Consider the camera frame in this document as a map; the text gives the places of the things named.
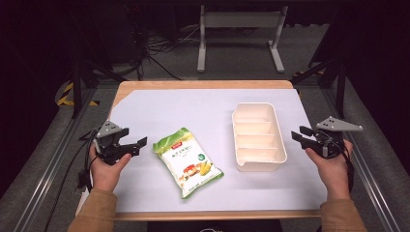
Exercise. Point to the black metal stand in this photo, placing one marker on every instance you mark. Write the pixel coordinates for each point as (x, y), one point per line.
(76, 87)
(340, 87)

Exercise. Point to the person's right hand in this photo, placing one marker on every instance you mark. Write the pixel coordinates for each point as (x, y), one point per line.
(335, 175)

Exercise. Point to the yellow and black hazard tape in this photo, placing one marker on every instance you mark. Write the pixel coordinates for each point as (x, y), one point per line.
(66, 95)

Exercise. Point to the person's left hand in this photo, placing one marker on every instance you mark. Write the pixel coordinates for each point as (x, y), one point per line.
(104, 175)

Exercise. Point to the white divided plastic container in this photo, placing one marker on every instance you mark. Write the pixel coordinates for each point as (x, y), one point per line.
(257, 138)

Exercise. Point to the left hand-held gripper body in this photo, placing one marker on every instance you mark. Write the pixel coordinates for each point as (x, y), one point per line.
(109, 129)

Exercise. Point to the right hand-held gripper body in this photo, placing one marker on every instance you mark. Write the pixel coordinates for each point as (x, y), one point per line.
(335, 125)

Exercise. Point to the aluminium frame rail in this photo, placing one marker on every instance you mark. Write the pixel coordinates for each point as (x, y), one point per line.
(48, 170)
(370, 174)

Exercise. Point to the white table mat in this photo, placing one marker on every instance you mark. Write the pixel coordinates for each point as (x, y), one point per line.
(193, 109)

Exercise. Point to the green and white snack bag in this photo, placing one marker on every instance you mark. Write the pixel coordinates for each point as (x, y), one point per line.
(185, 161)

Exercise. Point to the white metal stand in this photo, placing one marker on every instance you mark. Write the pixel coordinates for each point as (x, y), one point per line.
(238, 20)

